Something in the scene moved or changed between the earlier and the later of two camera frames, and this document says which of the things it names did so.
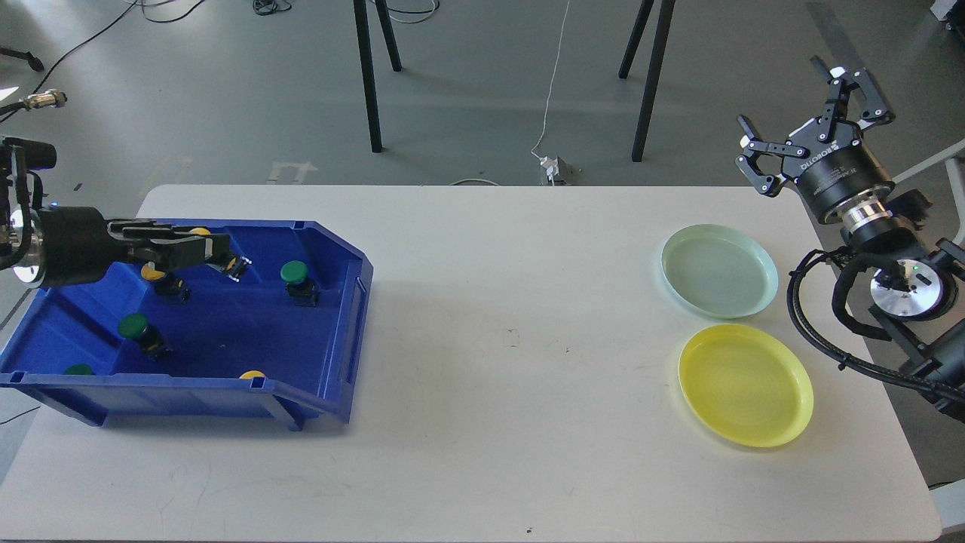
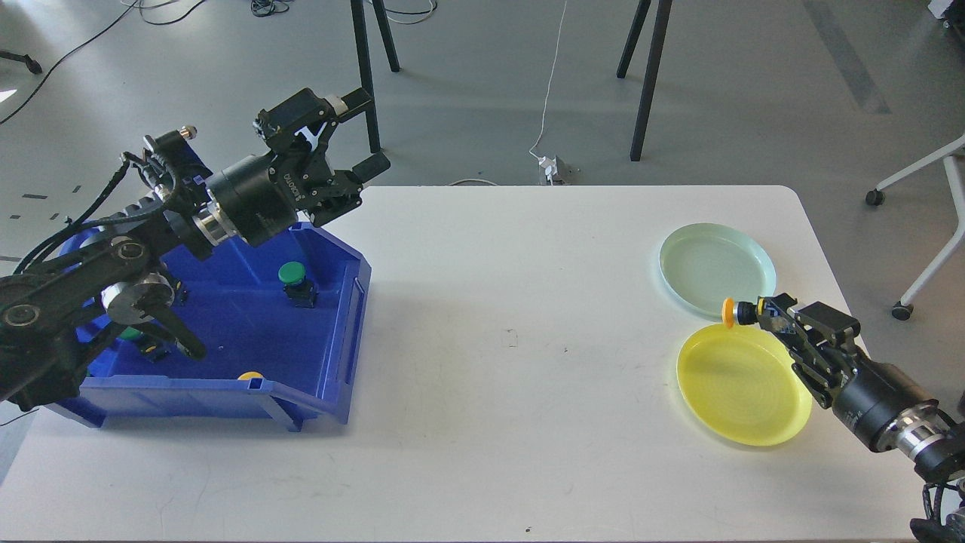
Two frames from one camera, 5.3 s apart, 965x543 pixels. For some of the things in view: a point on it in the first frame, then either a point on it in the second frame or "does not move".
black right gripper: x=828 y=155 -> x=865 y=396
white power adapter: x=551 y=166 does not move
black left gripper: x=78 y=246 -> x=259 y=195
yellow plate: x=746 y=385 does not move
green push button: x=304 y=291 does not move
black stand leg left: x=365 y=44 does not move
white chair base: x=956 y=182 does not move
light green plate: x=718 y=271 does not move
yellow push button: x=234 y=265 -> x=740 y=313
